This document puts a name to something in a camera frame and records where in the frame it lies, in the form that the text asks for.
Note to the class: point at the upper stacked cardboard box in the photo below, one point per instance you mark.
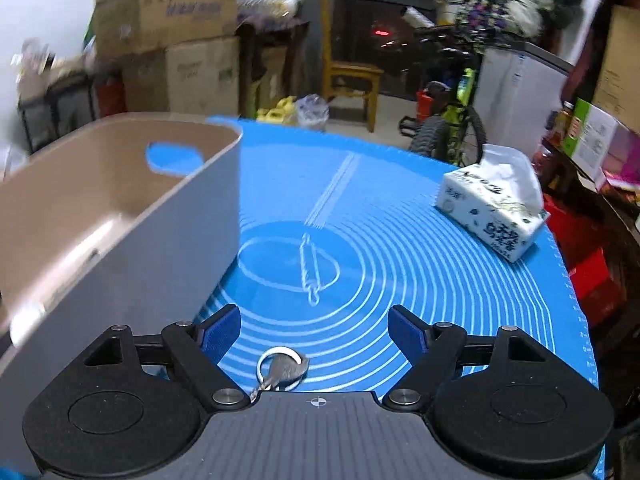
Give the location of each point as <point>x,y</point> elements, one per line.
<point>124,27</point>

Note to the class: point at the beige plastic storage bin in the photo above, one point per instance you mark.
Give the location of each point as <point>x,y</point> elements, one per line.
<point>133,219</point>

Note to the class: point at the silver key with ring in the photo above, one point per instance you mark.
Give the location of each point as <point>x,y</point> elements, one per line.
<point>279,369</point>

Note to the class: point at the yellow oil jug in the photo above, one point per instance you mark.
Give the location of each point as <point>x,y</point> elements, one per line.
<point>283,114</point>

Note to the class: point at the large wrapped cardboard box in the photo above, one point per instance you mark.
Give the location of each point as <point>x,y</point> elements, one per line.
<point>197,78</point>

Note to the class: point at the green white carton box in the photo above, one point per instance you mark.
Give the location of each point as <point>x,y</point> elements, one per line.
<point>589,137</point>

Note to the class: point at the white freezer cabinet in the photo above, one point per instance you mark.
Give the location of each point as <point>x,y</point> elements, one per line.
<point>517,90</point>

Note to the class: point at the blue silicone baking mat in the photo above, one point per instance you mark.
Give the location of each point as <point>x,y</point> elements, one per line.
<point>335,232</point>

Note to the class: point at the green children's bicycle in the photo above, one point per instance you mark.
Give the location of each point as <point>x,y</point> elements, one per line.
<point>446,126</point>

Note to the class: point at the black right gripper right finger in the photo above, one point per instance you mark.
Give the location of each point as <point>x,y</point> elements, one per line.
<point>432,351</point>

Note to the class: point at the black metal shelf rack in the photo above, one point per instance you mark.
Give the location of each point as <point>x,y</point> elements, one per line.
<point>70,104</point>

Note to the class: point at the wooden chair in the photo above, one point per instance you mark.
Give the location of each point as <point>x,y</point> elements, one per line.
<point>333,69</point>

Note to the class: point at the white tissue pack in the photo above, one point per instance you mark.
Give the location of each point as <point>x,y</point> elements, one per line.
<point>499,200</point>

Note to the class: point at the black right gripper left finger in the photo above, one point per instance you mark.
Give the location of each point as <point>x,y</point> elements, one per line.
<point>194,353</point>

